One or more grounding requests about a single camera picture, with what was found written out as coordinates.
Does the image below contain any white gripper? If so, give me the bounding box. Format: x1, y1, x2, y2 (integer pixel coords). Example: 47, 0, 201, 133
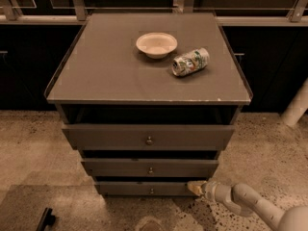
187, 181, 232, 203

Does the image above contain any grey bottom drawer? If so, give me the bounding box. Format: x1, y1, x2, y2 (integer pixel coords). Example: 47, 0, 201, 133
95, 181, 193, 196

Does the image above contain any grey drawer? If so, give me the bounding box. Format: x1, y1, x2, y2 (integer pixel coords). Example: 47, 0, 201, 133
95, 181, 193, 196
82, 158, 218, 177
63, 124, 234, 151

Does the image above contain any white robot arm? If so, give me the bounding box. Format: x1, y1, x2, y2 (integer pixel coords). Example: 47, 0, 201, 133
187, 181, 308, 231

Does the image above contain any grey drawer cabinet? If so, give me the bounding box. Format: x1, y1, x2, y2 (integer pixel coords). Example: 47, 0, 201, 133
45, 14, 252, 184

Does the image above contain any grey middle drawer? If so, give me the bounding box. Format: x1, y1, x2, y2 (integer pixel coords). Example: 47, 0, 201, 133
82, 158, 218, 177

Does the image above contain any grey top drawer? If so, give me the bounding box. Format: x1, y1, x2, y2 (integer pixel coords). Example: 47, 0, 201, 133
63, 124, 234, 151

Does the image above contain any crushed soda can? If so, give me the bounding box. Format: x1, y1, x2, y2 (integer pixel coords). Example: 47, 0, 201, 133
171, 48, 210, 77

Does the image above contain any black object on floor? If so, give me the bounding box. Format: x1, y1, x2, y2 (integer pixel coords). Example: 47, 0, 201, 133
36, 208, 56, 231

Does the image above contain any white cylindrical post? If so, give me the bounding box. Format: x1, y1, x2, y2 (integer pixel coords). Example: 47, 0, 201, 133
281, 78, 308, 127

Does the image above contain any metal railing frame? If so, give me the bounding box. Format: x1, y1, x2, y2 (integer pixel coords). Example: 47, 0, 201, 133
0, 0, 308, 27

